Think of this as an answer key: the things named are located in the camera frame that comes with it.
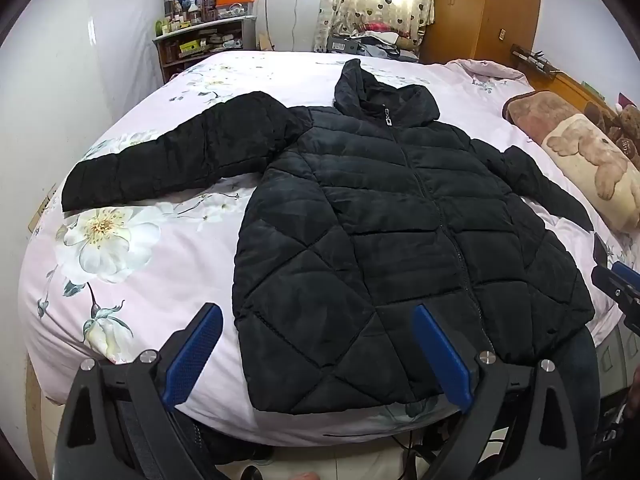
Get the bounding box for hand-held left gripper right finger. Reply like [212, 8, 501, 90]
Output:
[411, 304, 583, 480]

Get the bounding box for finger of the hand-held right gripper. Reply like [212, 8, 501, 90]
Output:
[592, 232, 610, 267]
[591, 260, 640, 333]

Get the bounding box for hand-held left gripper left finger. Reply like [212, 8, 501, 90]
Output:
[52, 302, 236, 480]

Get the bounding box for black quilted hooded jacket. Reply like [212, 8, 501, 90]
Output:
[61, 58, 596, 416]

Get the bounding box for pile of clothes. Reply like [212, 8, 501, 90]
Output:
[327, 22, 423, 63]

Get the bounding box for brown bear print pillow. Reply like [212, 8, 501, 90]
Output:
[502, 91, 640, 233]

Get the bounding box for bed with floral pink sheet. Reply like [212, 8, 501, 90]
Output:
[17, 50, 640, 448]

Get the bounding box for person's leg in jeans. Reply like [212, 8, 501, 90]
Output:
[530, 327, 601, 461]

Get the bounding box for brown teddy bear plush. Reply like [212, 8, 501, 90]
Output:
[585, 100, 640, 161]

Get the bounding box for wooden headboard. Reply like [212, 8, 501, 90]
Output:
[510, 55, 640, 116]

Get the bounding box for power strip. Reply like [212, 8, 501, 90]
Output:
[510, 44, 553, 78]

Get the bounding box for wooden wardrobe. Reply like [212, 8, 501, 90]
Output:
[420, 0, 543, 68]

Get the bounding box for wooden bookshelf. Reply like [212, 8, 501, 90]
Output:
[152, 16, 258, 83]

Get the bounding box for dark grey box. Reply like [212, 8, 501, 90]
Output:
[327, 35, 360, 54]

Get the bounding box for group of bottles and jars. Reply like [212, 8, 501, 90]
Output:
[155, 0, 203, 36]

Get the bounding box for white cabinet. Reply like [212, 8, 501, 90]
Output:
[252, 0, 323, 52]

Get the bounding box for black cable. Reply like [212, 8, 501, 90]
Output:
[390, 430, 451, 463]

